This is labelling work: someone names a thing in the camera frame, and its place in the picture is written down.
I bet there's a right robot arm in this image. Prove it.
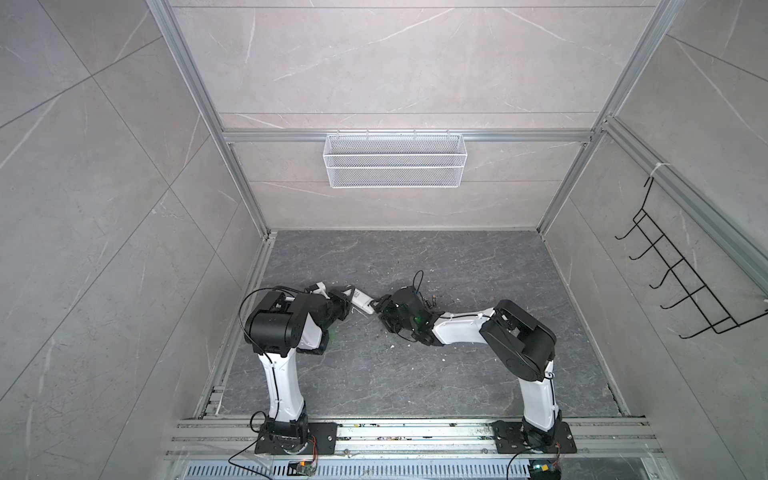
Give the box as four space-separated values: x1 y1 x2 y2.
372 286 562 449

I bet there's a black wire hook rack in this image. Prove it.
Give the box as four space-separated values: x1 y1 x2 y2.
614 177 767 340

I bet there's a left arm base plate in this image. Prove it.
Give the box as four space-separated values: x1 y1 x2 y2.
254 422 338 455

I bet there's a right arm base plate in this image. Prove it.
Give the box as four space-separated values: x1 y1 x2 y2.
490 420 578 454

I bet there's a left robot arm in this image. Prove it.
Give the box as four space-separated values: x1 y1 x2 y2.
241 283 353 453

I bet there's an aluminium front rail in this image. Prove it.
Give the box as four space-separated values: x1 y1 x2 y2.
161 417 664 459

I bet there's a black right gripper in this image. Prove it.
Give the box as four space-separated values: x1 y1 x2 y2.
368 294 418 334

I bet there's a white wire mesh basket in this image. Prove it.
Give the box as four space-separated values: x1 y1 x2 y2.
323 133 468 189

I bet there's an aluminium corner frame post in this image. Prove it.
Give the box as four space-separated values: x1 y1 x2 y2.
537 0 685 237

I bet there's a white remote control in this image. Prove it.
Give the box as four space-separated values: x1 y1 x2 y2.
351 288 375 315

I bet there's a left aluminium frame post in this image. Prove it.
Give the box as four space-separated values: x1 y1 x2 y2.
147 0 270 240

